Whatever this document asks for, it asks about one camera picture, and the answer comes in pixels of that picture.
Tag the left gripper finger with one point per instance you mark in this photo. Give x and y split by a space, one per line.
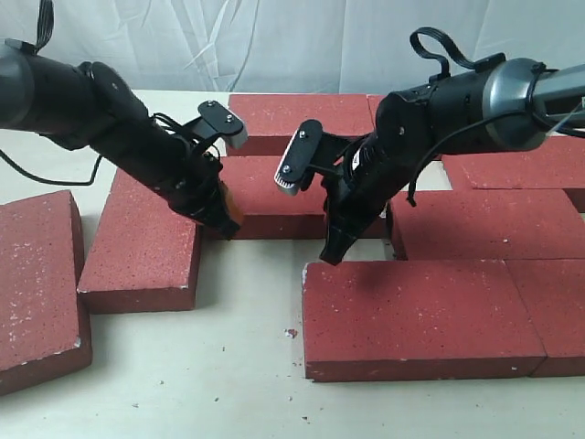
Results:
229 212
211 219

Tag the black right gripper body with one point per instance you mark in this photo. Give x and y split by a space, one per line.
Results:
374 170

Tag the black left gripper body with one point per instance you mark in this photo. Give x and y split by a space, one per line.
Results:
169 166

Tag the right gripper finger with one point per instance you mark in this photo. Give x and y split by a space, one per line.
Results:
341 234

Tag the diagonal top red brick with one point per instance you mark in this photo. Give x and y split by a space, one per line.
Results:
270 214

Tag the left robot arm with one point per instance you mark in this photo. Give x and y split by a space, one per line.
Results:
91 105

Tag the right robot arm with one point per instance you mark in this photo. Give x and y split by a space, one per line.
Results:
509 108

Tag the right third-row red brick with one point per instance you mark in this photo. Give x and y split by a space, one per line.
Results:
507 224

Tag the right second-row red brick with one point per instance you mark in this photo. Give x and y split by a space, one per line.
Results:
556 164

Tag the white fabric backdrop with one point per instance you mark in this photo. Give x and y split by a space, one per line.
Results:
303 46

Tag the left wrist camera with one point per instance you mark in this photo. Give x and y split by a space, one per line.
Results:
214 122

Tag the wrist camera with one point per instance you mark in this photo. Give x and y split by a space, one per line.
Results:
214 122
311 151

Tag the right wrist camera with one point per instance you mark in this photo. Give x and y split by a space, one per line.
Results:
311 151

